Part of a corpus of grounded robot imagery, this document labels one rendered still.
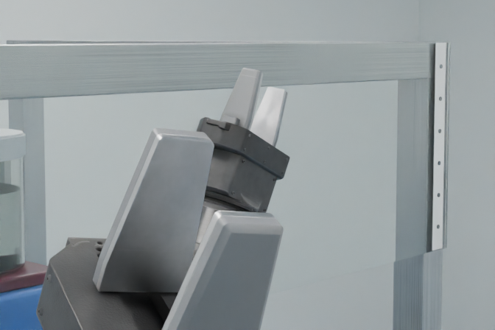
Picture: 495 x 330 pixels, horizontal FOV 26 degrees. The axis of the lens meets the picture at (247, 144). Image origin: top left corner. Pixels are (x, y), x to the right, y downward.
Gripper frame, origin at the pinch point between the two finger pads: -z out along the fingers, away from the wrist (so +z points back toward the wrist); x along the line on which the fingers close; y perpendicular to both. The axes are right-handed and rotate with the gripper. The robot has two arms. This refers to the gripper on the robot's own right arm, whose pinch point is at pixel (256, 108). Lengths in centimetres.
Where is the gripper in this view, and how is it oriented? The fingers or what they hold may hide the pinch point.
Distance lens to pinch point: 104.7
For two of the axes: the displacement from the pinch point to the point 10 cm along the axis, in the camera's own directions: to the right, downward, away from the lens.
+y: -8.2, -1.8, 5.4
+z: -3.1, 9.4, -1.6
